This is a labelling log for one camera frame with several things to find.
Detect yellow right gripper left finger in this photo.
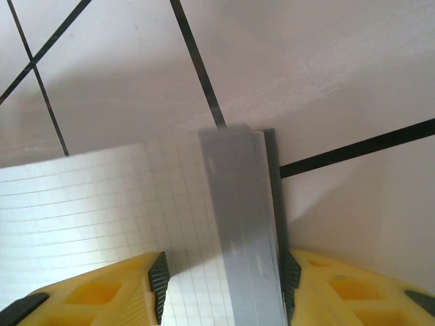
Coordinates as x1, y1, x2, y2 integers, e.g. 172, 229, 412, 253
0, 251, 171, 326

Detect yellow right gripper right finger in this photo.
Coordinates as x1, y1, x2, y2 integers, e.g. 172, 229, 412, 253
282, 249, 435, 326

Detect grid paper notebook grey spine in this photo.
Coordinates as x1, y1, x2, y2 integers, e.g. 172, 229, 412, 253
0, 124, 290, 326

